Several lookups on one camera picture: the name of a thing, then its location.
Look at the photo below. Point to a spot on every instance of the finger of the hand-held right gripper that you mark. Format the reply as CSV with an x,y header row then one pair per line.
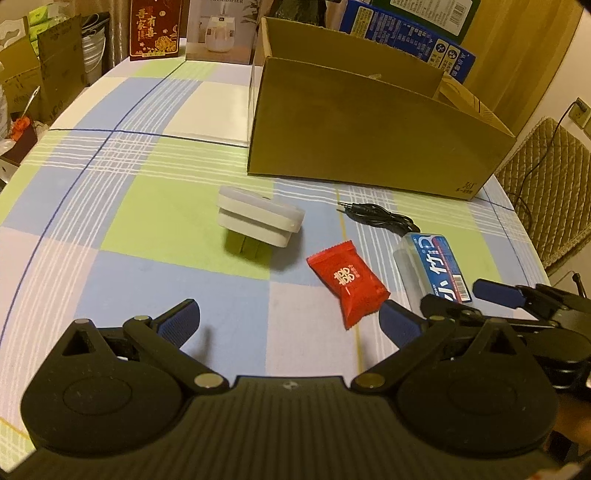
x,y
496,291
443,307

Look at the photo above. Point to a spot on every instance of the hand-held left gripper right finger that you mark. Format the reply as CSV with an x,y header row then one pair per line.
x,y
397,321

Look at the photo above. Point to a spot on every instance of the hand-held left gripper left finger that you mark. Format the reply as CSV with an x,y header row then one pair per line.
x,y
180,318

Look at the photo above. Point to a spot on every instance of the red candy packet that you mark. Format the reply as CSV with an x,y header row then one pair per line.
x,y
348,281

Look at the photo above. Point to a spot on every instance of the brown cardboard box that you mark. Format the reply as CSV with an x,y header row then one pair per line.
x,y
369,138

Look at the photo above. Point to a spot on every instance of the checked cloth desktop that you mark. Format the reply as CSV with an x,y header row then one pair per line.
x,y
161,221

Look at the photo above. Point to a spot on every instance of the clear box with blue label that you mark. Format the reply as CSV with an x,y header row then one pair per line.
x,y
438,263

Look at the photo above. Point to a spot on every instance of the chair with quilted cover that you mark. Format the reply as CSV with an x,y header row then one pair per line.
x,y
545,184

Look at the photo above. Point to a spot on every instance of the white plug adapter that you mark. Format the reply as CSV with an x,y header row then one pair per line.
x,y
258,217

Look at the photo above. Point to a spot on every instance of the tan curtain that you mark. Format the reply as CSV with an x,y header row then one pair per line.
x,y
517,55

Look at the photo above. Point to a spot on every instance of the small orange item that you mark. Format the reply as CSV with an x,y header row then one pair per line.
x,y
21,127

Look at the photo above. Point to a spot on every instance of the blue printed box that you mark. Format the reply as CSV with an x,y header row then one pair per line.
x,y
415,44

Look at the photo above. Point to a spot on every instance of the stacked metal bowls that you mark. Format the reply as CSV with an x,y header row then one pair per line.
x,y
94,55

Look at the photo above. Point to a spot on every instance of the brown cardboard carton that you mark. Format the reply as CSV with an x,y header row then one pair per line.
x,y
55,69

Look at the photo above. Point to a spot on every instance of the green printed box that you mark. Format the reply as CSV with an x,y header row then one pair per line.
x,y
429,14

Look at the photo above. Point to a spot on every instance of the white humidifier box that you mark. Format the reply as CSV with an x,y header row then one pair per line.
x,y
217,32

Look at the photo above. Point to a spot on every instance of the red gift box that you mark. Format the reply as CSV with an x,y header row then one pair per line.
x,y
154,27

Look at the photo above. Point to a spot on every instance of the beige wall socket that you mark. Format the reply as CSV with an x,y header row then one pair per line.
x,y
581,113

